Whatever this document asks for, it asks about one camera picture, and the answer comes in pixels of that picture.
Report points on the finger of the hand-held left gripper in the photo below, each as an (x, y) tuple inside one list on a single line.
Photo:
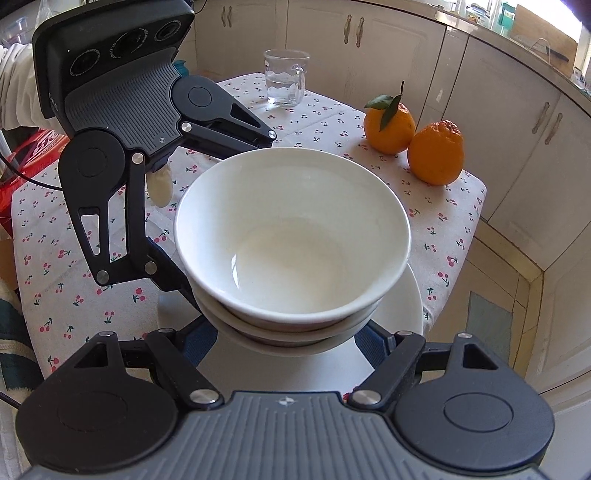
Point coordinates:
[(221, 136), (136, 221)]

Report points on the teal plastic item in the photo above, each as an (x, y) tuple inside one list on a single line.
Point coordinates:
[(183, 68)]

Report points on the glass mug with water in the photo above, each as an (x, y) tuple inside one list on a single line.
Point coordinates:
[(281, 78)]

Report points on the orange with leaf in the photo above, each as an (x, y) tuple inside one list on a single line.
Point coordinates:
[(390, 127)]

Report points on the white floral plate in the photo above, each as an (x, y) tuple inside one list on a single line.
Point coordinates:
[(286, 371)]

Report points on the person's left hand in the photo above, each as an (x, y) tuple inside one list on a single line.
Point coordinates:
[(160, 187)]

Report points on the teal lidded container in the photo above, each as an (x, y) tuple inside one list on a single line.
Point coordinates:
[(507, 17)]

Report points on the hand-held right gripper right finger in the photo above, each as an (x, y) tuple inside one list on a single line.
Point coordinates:
[(369, 346)]

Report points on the red printed box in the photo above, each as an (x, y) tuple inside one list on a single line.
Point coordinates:
[(32, 147)]

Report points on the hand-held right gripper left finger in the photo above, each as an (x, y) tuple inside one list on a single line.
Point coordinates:
[(201, 341)]

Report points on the dark green cloth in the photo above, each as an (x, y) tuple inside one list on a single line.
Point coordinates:
[(16, 332)]

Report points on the beige kitchen countertop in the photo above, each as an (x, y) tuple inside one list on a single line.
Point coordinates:
[(489, 39)]

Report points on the cherry print tablecloth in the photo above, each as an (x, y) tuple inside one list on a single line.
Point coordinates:
[(60, 267)]

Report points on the wooden cutting board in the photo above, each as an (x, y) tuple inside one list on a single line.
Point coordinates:
[(540, 27)]

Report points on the bumpy orange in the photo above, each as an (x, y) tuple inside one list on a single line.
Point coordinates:
[(436, 154)]

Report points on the white pink floral bowl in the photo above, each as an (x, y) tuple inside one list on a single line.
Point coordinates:
[(286, 349), (295, 230), (277, 333)]

